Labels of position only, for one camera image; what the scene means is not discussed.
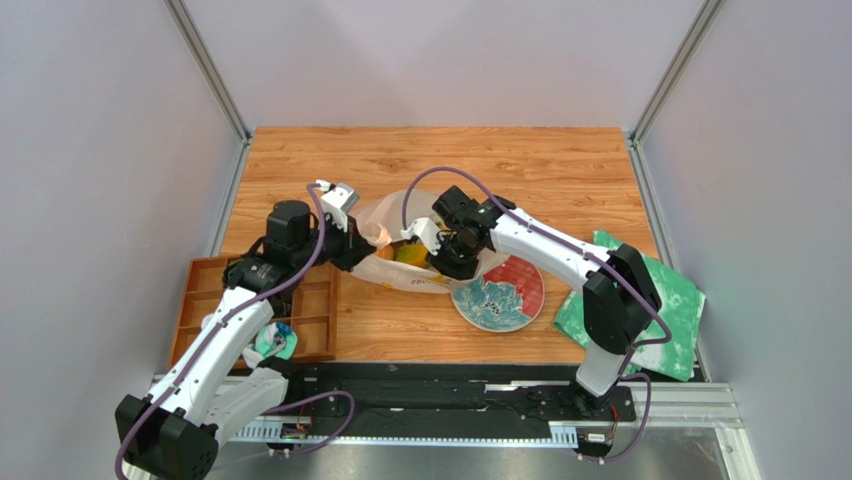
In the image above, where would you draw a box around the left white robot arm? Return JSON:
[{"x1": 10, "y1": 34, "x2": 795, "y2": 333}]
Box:
[{"x1": 114, "y1": 190, "x2": 375, "y2": 479}]

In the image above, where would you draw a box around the purple cable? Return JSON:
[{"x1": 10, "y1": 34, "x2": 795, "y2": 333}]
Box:
[
  {"x1": 114, "y1": 182, "x2": 357, "y2": 480},
  {"x1": 400, "y1": 166, "x2": 674, "y2": 465}
]

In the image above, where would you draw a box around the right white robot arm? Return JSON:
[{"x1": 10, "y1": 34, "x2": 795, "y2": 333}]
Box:
[{"x1": 427, "y1": 186, "x2": 662, "y2": 398}]

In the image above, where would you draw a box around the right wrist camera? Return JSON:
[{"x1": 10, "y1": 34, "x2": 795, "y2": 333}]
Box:
[{"x1": 400, "y1": 217, "x2": 445, "y2": 256}]

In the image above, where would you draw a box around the yellow green fake mango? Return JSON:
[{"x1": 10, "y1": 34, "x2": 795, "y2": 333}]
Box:
[{"x1": 394, "y1": 244, "x2": 430, "y2": 269}]

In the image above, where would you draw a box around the orange fake fruit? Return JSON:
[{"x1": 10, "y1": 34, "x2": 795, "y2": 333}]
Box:
[{"x1": 375, "y1": 245, "x2": 396, "y2": 261}]

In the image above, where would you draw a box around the wooden compartment tray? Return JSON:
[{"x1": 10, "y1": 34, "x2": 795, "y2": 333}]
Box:
[{"x1": 169, "y1": 256, "x2": 339, "y2": 367}]

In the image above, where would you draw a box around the red and teal floral plate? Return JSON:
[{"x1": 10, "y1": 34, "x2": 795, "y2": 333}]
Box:
[{"x1": 451, "y1": 256, "x2": 546, "y2": 333}]

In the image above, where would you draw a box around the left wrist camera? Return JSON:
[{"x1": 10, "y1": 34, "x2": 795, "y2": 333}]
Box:
[{"x1": 316, "y1": 180, "x2": 360, "y2": 233}]

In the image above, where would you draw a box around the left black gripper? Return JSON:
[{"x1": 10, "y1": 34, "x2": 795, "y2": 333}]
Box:
[{"x1": 292, "y1": 210, "x2": 375, "y2": 273}]

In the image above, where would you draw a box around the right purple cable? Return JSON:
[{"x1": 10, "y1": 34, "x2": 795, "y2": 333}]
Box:
[{"x1": 400, "y1": 166, "x2": 674, "y2": 465}]

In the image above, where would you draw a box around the banana print plastic bag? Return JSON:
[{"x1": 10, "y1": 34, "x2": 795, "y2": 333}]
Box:
[{"x1": 351, "y1": 189, "x2": 469, "y2": 294}]

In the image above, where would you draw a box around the green white tie-dye cloth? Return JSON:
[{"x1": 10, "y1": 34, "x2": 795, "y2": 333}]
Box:
[{"x1": 552, "y1": 230, "x2": 706, "y2": 381}]

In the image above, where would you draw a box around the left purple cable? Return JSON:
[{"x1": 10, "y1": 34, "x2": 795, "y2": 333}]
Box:
[{"x1": 114, "y1": 182, "x2": 357, "y2": 480}]

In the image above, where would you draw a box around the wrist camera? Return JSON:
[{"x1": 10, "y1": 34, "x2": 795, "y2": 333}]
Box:
[
  {"x1": 316, "y1": 180, "x2": 360, "y2": 233},
  {"x1": 400, "y1": 217, "x2": 445, "y2": 256}
]

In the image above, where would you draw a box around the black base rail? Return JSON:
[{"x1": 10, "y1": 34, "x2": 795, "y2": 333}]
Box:
[{"x1": 266, "y1": 361, "x2": 638, "y2": 442}]

